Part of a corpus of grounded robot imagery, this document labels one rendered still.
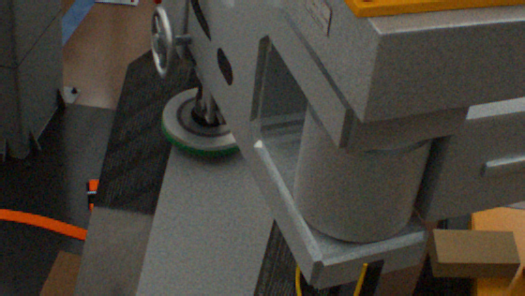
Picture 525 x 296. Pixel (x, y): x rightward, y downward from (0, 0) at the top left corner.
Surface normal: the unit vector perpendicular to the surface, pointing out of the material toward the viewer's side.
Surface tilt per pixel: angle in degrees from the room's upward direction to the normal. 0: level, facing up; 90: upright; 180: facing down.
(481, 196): 90
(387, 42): 90
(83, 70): 0
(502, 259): 0
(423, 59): 90
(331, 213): 90
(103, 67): 0
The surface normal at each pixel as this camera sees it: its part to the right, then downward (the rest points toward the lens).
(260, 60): 0.35, 0.65
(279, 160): 0.10, -0.74
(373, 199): 0.09, 0.67
